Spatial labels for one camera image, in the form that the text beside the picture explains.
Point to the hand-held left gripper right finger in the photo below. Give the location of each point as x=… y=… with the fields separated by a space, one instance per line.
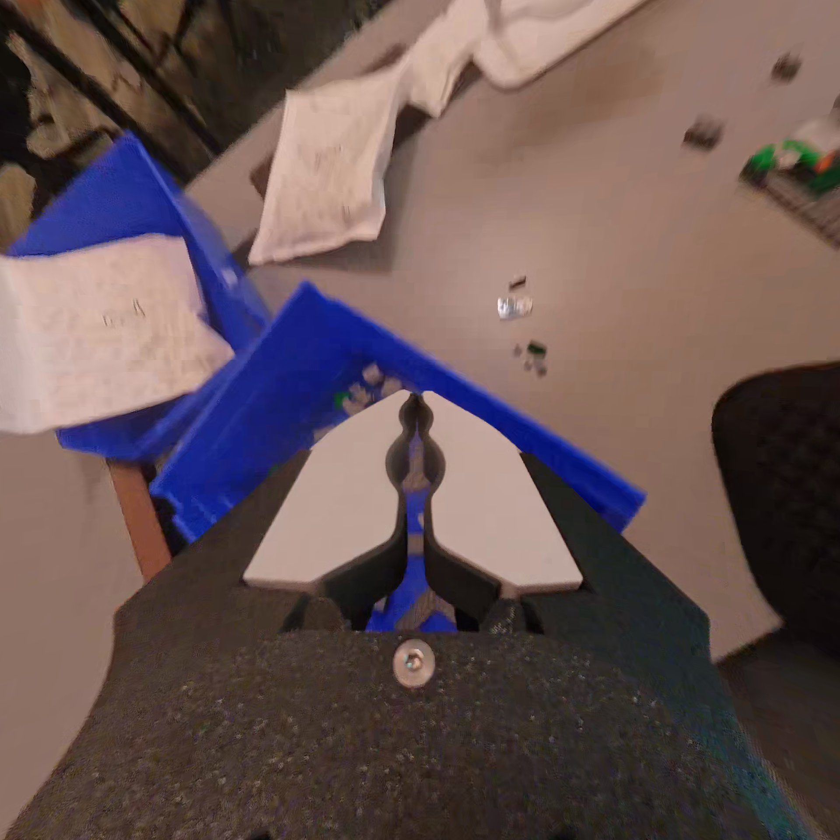
x=499 y=518

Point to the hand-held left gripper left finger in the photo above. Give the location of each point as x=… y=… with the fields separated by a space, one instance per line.
x=328 y=518

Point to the long blue plastic bin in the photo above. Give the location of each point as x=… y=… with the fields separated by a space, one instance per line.
x=275 y=446

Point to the narrow grey brick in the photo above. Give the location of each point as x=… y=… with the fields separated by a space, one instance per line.
x=416 y=478

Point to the pile of small bricks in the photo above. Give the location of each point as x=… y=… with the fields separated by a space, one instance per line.
x=371 y=377

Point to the brick build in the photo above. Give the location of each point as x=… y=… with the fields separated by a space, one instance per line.
x=814 y=210

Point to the grey desk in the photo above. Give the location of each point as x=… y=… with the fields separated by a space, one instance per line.
x=590 y=216
x=52 y=623

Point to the black and white brick piece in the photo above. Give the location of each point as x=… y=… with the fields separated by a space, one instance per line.
x=515 y=307

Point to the black mesh office chair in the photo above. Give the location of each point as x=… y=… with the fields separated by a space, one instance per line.
x=787 y=492

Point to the large white paper bag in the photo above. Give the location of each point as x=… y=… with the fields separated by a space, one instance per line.
x=98 y=328

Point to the crumpled white paper bag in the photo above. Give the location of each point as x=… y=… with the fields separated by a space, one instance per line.
x=321 y=177

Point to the dark grey brick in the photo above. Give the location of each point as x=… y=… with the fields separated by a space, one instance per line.
x=702 y=134
x=785 y=67

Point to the small white paper bag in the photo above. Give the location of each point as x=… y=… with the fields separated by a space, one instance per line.
x=439 y=59

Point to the white book stand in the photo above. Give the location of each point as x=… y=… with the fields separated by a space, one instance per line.
x=538 y=39

